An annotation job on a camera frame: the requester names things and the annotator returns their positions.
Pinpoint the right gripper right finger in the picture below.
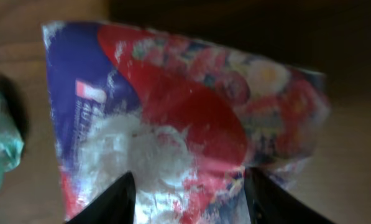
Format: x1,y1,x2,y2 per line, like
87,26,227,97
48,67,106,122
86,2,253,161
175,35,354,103
244,168,333,224

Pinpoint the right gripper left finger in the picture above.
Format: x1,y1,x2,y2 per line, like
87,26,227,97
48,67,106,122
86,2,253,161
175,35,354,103
66,172,136,224

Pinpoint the purple red snack bag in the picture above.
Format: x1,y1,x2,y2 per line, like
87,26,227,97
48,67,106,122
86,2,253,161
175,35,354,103
42,21,329,223

